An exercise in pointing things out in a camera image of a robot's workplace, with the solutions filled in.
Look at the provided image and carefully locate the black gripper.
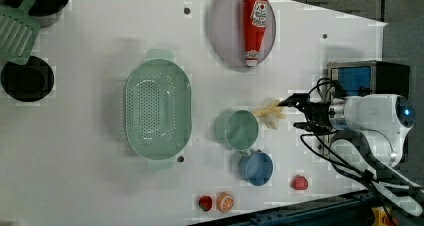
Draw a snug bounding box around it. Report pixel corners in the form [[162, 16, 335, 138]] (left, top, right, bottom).
[[279, 93, 332, 133]]

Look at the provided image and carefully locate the peeled toy banana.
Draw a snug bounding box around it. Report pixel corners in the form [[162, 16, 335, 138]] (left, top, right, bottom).
[[253, 99, 286, 130]]

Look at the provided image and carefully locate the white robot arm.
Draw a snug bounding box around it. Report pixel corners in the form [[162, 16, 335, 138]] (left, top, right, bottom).
[[280, 93, 423, 217]]

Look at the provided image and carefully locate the black toaster oven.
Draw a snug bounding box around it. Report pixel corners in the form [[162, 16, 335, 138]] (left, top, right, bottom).
[[327, 60, 410, 98]]

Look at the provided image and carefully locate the green plastic cup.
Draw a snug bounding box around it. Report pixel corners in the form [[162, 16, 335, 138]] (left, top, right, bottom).
[[214, 110, 259, 151]]

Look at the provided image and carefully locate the red toy strawberry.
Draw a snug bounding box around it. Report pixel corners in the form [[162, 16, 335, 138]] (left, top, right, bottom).
[[291, 175, 309, 190]]

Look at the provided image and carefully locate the blue plastic cup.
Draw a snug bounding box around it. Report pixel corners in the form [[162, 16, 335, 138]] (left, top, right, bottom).
[[238, 151, 274, 186]]

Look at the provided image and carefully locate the grey round plate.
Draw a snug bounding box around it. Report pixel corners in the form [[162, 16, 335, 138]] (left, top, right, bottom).
[[208, 0, 276, 67]]

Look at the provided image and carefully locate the red ketchup bottle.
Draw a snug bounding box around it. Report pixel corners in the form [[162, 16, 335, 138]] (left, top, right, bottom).
[[243, 0, 269, 67]]

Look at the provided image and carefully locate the orange slice toy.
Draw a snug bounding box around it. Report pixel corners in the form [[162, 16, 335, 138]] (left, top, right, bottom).
[[216, 192, 235, 213]]

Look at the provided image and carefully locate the yellow red emergency button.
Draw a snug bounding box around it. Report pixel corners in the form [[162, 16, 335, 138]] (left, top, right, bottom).
[[371, 207, 399, 226]]

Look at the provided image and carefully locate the dark red toy fruit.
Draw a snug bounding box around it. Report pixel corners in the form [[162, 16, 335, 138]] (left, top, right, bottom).
[[198, 195, 213, 212]]

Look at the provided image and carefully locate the green plastic colander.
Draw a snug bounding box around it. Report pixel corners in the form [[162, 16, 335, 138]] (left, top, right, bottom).
[[124, 49, 192, 171]]

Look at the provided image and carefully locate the black cylindrical holder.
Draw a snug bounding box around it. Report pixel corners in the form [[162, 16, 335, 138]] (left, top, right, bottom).
[[3, 0, 70, 28]]

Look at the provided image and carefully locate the green plastic spatula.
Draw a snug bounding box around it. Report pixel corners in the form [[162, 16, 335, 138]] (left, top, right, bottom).
[[0, 0, 40, 65]]

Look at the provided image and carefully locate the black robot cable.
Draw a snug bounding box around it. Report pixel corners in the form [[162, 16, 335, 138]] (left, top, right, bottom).
[[299, 77, 376, 187]]

